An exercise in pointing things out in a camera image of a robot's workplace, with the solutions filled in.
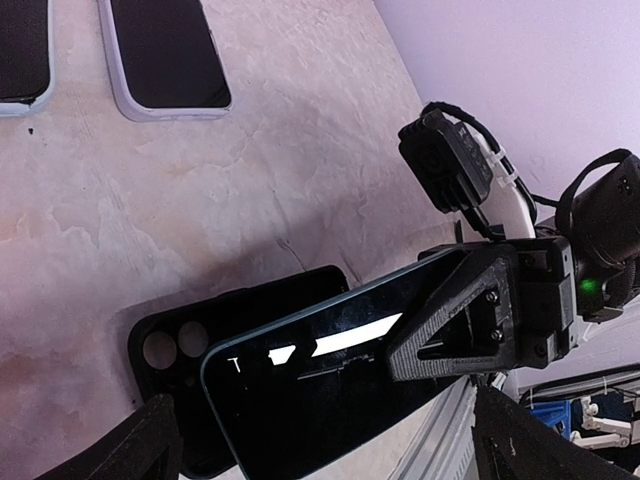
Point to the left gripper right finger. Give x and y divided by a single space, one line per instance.
510 443

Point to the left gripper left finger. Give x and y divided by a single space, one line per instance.
146 445

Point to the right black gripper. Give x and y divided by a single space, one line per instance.
486 307

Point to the black phone case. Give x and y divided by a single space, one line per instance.
166 349

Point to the lilac phone case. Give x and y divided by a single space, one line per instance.
125 100

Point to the light blue phone case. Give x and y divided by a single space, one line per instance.
45 95

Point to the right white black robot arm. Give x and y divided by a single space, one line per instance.
601 224

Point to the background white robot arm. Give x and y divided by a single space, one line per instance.
612 433

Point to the blue plastic bin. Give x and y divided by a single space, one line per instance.
555 415

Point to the front aluminium rail base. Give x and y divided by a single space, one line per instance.
443 445

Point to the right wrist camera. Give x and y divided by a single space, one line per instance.
464 170

